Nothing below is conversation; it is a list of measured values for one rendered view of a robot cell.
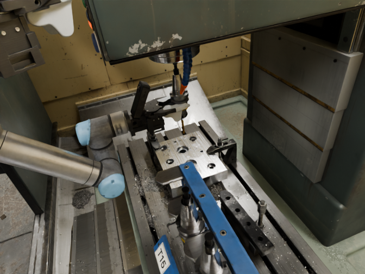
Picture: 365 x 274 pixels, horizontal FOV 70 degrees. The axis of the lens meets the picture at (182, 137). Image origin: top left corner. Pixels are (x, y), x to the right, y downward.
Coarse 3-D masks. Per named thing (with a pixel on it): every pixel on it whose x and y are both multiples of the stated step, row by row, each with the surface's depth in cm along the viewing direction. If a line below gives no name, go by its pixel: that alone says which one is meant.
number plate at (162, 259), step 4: (160, 248) 83; (164, 248) 82; (156, 252) 84; (160, 252) 83; (164, 252) 81; (156, 256) 84; (160, 256) 82; (164, 256) 81; (160, 260) 81; (164, 260) 80; (168, 260) 78; (160, 264) 81; (164, 264) 79; (168, 264) 78; (160, 268) 80; (164, 268) 79; (160, 272) 80
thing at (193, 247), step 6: (198, 234) 56; (204, 234) 55; (186, 240) 55; (192, 240) 55; (198, 240) 54; (204, 240) 54; (216, 240) 54; (186, 246) 54; (192, 246) 53; (198, 246) 53; (186, 252) 53; (192, 252) 52; (198, 252) 52; (192, 258) 52
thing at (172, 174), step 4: (172, 168) 72; (176, 168) 72; (160, 172) 72; (164, 172) 71; (168, 172) 71; (172, 172) 71; (176, 172) 71; (180, 172) 71; (156, 176) 71; (160, 176) 70; (164, 176) 70; (168, 176) 70; (172, 176) 70; (176, 176) 70; (180, 176) 70; (156, 180) 70; (160, 180) 69; (164, 180) 69; (168, 180) 69; (172, 180) 69; (176, 180) 69; (164, 184) 68
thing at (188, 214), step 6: (192, 198) 54; (186, 204) 53; (192, 204) 53; (180, 210) 55; (186, 210) 53; (192, 210) 53; (180, 216) 55; (186, 216) 54; (192, 216) 54; (198, 216) 56; (180, 222) 56; (186, 222) 55; (192, 222) 55; (198, 222) 56; (186, 228) 55; (192, 228) 55
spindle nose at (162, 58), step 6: (192, 48) 72; (198, 48) 75; (162, 54) 71; (168, 54) 71; (174, 54) 71; (180, 54) 71; (192, 54) 73; (156, 60) 73; (162, 60) 72; (168, 60) 72; (174, 60) 72; (180, 60) 72
